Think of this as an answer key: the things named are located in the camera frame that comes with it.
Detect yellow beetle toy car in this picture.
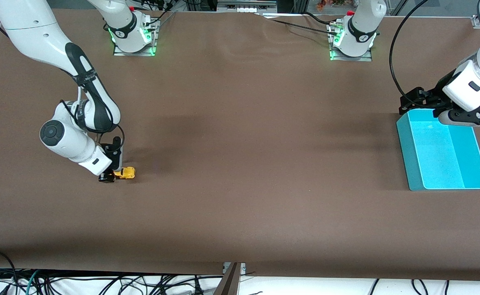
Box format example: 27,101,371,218
113,166,136,180

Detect cyan plastic bin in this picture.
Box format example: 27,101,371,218
396,108,480,192

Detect orange background items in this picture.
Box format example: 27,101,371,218
316,0,347,11

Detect brown table mat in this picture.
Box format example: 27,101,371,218
0,7,480,282

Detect white background device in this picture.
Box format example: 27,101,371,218
217,0,278,14

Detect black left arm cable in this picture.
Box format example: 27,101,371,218
389,0,430,108

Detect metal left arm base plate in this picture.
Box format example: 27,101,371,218
329,23,373,62

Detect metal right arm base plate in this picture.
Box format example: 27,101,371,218
113,18,157,57

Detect tangled black floor cables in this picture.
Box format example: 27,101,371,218
0,268,224,295

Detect teal floor cable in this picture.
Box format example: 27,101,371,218
18,269,41,295

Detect short black tabletop cable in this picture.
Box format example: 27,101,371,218
303,11,339,26

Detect long black tabletop cable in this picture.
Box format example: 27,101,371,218
256,14,340,36

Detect black base power cable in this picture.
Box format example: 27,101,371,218
142,0,178,30

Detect metal table edge bracket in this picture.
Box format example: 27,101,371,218
213,262,247,295

